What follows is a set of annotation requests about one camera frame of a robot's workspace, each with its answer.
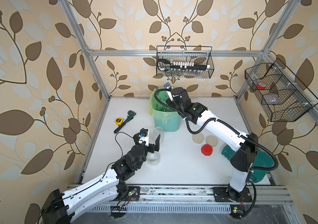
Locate clear peanut jar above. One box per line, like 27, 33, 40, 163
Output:
153, 127, 165, 144

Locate red jar lid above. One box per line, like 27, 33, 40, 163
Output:
201, 144, 213, 156

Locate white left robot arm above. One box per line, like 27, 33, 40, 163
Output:
37, 133, 160, 224

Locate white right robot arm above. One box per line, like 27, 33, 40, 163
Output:
153, 85, 278, 201

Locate green bin with bag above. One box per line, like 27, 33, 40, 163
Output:
148, 88, 182, 132

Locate yellow tape measure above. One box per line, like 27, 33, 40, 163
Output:
115, 118, 124, 126

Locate red object in basket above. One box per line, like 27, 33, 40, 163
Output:
256, 82, 267, 90

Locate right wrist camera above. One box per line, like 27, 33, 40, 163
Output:
164, 82, 173, 101

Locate black socket set rail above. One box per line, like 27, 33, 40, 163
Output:
157, 59, 211, 71

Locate black wire basket back wall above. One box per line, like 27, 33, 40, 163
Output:
156, 45, 215, 79

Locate black wire basket wall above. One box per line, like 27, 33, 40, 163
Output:
245, 58, 318, 122
156, 45, 215, 79

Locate black wire basket right wall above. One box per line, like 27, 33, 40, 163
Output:
245, 58, 318, 122

